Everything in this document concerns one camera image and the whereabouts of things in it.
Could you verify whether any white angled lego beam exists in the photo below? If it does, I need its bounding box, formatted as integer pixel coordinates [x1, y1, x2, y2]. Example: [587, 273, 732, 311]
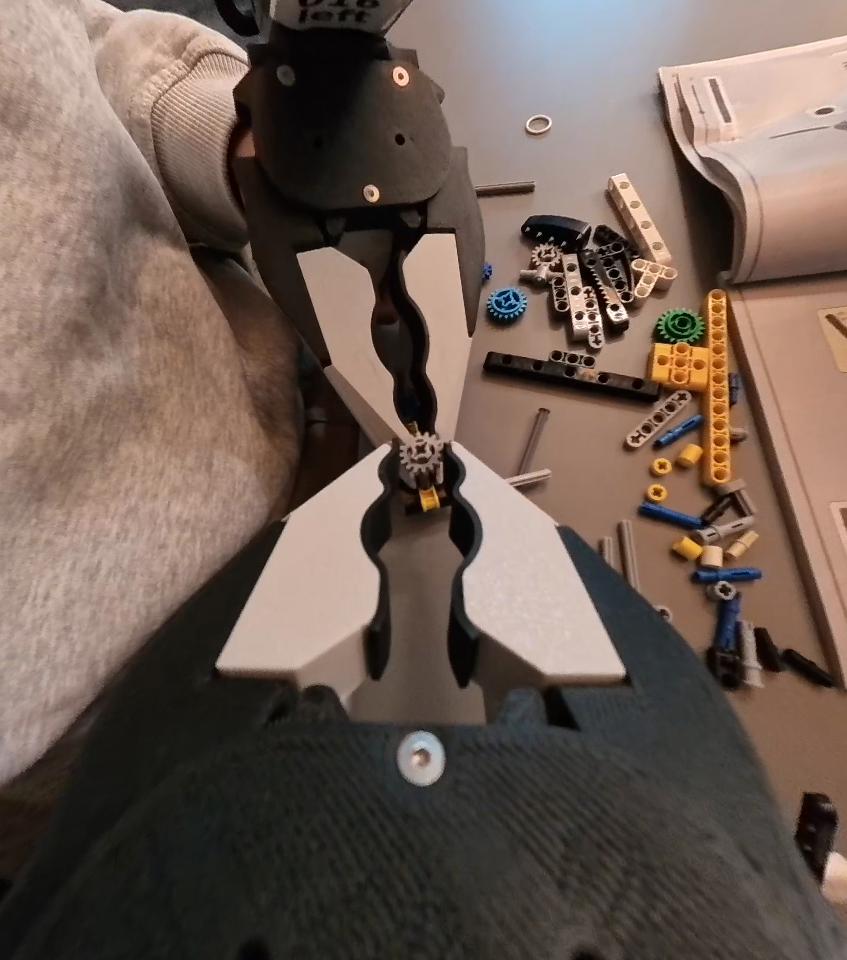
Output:
[629, 257, 680, 300]

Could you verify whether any pile of grey black beams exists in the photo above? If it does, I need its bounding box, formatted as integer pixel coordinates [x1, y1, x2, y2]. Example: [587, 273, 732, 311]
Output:
[519, 215, 638, 352]

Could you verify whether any green lego gear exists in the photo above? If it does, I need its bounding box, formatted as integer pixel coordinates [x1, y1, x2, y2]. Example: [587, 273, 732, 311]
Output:
[652, 307, 708, 348]

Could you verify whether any person's left forearm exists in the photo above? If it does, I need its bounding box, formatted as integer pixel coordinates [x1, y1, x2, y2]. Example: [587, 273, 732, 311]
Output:
[82, 0, 260, 256]

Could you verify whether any pile of small lego pins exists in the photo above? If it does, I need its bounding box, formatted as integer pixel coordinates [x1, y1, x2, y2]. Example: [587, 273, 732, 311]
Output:
[637, 408, 839, 691]

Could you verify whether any black lego subassembly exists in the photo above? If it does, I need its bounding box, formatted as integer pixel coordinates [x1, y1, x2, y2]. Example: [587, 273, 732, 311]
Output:
[794, 791, 847, 905]

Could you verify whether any lego instruction booklet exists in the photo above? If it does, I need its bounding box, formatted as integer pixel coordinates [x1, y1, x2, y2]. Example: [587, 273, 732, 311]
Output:
[657, 30, 847, 691]

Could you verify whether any black yellow lego assembly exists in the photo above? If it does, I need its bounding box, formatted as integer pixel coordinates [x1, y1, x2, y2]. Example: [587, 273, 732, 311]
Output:
[393, 397, 554, 519]

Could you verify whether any small grey lego gear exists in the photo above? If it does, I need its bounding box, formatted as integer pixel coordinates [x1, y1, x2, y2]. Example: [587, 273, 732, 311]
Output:
[398, 431, 446, 481]

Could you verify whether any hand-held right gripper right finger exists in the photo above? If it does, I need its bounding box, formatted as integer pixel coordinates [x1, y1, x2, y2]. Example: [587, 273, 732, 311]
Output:
[447, 441, 629, 691]

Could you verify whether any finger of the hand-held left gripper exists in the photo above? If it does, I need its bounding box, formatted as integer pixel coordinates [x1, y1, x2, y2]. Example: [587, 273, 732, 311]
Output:
[393, 231, 474, 444]
[294, 246, 413, 445]

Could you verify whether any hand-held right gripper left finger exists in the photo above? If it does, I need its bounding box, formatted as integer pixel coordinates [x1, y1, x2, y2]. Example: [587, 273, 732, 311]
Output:
[215, 442, 396, 714]

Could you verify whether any long white lego beam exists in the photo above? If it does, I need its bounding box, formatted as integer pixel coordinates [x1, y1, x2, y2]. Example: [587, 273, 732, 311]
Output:
[607, 172, 674, 265]

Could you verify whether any long yellow lego beam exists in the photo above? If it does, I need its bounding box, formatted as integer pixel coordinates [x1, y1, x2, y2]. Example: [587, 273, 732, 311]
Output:
[701, 288, 734, 485]

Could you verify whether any thin grey lego liftarm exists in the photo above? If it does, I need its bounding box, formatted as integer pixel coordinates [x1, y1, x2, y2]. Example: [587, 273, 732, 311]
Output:
[624, 390, 693, 451]

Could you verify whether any yellow lego block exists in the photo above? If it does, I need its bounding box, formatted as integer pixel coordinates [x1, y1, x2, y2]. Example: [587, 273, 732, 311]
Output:
[647, 341, 711, 391]

